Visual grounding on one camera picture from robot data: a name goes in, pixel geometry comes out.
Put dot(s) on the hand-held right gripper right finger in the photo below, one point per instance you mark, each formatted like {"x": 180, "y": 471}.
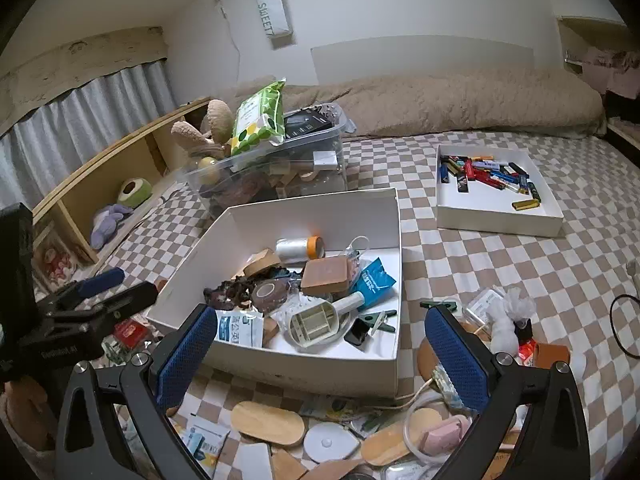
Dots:
{"x": 455, "y": 360}

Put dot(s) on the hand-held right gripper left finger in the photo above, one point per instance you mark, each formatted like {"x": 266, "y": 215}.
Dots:
{"x": 185, "y": 360}

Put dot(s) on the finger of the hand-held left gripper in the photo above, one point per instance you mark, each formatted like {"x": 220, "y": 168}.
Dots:
{"x": 125, "y": 305}
{"x": 100, "y": 284}

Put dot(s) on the white blue-print sachet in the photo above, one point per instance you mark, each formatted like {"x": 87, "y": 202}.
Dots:
{"x": 237, "y": 327}

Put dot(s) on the green clothespin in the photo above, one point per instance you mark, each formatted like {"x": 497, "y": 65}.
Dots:
{"x": 440, "y": 305}
{"x": 377, "y": 321}

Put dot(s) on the white shoe box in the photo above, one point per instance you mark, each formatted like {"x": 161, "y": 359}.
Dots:
{"x": 300, "y": 370}

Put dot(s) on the brown cork block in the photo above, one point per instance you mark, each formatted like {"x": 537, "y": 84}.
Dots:
{"x": 325, "y": 276}

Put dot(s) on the plastic film roll orange core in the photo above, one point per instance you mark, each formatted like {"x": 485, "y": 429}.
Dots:
{"x": 295, "y": 250}

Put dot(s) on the person's left forearm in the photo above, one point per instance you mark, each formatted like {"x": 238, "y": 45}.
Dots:
{"x": 42, "y": 455}

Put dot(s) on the person's left hand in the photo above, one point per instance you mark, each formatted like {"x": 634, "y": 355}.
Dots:
{"x": 30, "y": 410}

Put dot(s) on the floral fabric pouch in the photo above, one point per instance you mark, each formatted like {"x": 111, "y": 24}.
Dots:
{"x": 442, "y": 385}

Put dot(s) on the red box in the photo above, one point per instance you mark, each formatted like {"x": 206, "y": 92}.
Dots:
{"x": 130, "y": 332}

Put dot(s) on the bear doll display case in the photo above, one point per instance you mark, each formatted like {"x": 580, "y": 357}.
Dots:
{"x": 55, "y": 260}

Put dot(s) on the white fluffy doll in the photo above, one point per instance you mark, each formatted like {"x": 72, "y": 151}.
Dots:
{"x": 505, "y": 330}

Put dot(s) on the purple plush toy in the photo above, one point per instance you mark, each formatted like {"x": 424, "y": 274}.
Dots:
{"x": 107, "y": 225}

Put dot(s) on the wooden bedside shelf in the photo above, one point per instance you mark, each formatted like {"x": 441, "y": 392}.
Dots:
{"x": 75, "y": 230}

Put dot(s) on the clear plastic packet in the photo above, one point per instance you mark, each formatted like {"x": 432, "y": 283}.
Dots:
{"x": 480, "y": 305}

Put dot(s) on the small red packet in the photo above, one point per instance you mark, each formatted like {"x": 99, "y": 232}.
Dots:
{"x": 527, "y": 350}

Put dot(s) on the dark brown hair accessory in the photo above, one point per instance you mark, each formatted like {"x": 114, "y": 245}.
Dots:
{"x": 225, "y": 295}

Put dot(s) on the blue white medicine box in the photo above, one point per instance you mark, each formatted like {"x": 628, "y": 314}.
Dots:
{"x": 205, "y": 445}

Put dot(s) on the brown leather pouch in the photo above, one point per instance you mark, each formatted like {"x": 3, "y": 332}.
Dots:
{"x": 550, "y": 355}

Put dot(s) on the brown tape roll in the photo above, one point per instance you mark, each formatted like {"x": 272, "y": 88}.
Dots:
{"x": 256, "y": 296}

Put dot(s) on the green avocado plush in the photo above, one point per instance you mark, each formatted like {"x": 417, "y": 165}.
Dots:
{"x": 137, "y": 192}

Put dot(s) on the small black case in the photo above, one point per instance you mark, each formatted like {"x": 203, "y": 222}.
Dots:
{"x": 357, "y": 332}

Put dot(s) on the blue snack packet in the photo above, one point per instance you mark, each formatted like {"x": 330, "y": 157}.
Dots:
{"x": 372, "y": 280}

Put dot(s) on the clear plastic case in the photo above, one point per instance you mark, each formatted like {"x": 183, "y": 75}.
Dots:
{"x": 410, "y": 472}

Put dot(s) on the white card strip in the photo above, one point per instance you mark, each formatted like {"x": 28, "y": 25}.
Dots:
{"x": 252, "y": 462}

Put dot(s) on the white green-print sachet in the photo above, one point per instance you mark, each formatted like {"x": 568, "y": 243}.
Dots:
{"x": 340, "y": 410}

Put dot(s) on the white plastic dispenser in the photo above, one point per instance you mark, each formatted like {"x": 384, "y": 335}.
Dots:
{"x": 315, "y": 325}

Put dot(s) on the white shallow box tray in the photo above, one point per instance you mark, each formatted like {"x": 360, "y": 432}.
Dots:
{"x": 495, "y": 220}

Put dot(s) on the white round puck light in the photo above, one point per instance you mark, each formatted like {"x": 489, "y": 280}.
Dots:
{"x": 330, "y": 442}

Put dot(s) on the grey curtain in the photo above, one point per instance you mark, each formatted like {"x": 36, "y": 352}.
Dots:
{"x": 75, "y": 130}

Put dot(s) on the yellow ball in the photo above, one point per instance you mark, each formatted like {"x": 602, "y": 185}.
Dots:
{"x": 209, "y": 170}

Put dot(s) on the wooden wedge block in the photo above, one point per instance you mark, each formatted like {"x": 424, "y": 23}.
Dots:
{"x": 330, "y": 470}

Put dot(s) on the pile of colourful lighters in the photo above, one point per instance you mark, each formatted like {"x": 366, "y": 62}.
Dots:
{"x": 475, "y": 172}

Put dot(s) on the brown teddy plush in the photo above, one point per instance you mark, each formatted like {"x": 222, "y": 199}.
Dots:
{"x": 220, "y": 117}

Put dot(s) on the pile of wooden blocks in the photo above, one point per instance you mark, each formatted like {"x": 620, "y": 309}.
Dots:
{"x": 290, "y": 177}

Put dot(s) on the beige printed valance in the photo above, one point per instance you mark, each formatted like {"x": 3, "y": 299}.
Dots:
{"x": 75, "y": 65}

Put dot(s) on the clear plastic storage bin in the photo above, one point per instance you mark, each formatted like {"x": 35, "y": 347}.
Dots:
{"x": 320, "y": 182}

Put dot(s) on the green wet wipes pack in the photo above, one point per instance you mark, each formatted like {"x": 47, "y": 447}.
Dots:
{"x": 255, "y": 120}

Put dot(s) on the small white box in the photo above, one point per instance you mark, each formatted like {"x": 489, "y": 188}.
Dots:
{"x": 326, "y": 161}

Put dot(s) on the black box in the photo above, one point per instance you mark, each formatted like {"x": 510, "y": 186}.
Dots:
{"x": 310, "y": 125}

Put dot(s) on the beige fuzzy blanket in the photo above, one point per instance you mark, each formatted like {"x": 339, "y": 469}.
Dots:
{"x": 450, "y": 100}

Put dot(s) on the white hanging paper bag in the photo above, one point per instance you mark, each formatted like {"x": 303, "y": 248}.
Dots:
{"x": 272, "y": 10}

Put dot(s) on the pink clothes pile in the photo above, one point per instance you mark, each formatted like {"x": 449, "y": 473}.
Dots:
{"x": 610, "y": 67}

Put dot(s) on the wooden closet shelf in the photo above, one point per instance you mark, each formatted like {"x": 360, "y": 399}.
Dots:
{"x": 575, "y": 35}

